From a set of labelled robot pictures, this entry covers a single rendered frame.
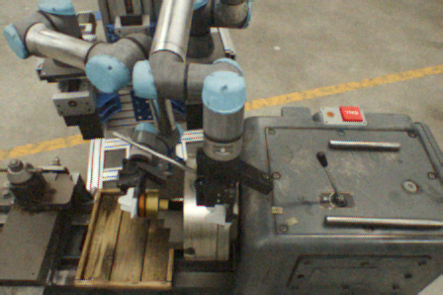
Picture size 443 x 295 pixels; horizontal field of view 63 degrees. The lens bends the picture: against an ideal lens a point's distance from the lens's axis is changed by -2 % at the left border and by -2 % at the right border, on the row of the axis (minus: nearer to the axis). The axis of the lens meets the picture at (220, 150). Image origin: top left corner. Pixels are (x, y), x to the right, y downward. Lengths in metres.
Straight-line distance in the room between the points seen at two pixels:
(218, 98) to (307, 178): 0.45
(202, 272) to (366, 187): 0.59
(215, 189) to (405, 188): 0.55
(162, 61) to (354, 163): 0.60
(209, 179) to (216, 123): 0.14
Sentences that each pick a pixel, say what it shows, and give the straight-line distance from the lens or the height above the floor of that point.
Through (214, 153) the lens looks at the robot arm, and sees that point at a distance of 0.67.
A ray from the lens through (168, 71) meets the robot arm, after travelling 0.73.
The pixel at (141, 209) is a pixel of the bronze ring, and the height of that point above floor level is 1.10.
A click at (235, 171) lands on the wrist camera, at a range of 0.71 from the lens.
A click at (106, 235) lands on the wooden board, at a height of 0.89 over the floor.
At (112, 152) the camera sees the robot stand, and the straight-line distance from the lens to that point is 2.46.
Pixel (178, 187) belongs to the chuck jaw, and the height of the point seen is 1.14.
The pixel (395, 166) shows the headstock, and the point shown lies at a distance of 1.10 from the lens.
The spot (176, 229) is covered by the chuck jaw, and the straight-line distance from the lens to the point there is 1.05.
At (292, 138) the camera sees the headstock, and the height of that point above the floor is 1.25.
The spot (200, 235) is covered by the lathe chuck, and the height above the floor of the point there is 1.16.
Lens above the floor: 2.02
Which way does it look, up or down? 49 degrees down
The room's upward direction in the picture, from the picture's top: 3 degrees clockwise
